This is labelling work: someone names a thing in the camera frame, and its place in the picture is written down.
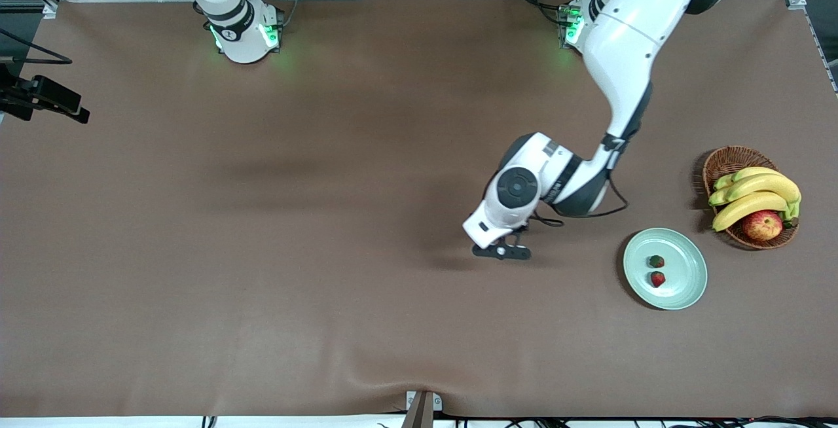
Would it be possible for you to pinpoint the mint green round plate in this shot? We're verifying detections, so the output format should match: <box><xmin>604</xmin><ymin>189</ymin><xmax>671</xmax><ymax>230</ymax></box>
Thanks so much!
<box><xmin>623</xmin><ymin>228</ymin><xmax>708</xmax><ymax>311</ymax></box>

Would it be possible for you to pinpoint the brown table cover mat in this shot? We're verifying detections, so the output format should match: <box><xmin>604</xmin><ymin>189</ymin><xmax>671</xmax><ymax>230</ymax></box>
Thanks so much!
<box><xmin>0</xmin><ymin>0</ymin><xmax>838</xmax><ymax>419</ymax></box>

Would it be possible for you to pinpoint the brown wicker basket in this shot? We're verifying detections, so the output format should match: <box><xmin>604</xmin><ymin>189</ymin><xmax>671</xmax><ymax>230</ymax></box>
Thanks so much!
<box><xmin>702</xmin><ymin>146</ymin><xmax>800</xmax><ymax>250</ymax></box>

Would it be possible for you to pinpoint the green-tipped yellow banana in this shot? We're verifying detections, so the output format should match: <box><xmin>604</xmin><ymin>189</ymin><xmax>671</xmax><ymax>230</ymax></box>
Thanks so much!
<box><xmin>714</xmin><ymin>166</ymin><xmax>781</xmax><ymax>191</ymax></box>
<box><xmin>708</xmin><ymin>173</ymin><xmax>802</xmax><ymax>207</ymax></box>

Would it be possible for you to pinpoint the red yellow apple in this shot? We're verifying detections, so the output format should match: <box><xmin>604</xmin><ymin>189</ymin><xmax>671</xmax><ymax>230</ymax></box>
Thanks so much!
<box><xmin>742</xmin><ymin>210</ymin><xmax>784</xmax><ymax>241</ymax></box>

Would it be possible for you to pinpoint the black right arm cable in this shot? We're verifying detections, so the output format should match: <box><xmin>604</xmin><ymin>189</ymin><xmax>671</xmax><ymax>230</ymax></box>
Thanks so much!
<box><xmin>0</xmin><ymin>27</ymin><xmax>73</xmax><ymax>65</ymax></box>

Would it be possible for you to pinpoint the grey metal table bracket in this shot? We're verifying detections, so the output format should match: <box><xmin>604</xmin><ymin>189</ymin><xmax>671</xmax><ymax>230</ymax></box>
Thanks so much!
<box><xmin>405</xmin><ymin>390</ymin><xmax>443</xmax><ymax>428</ymax></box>

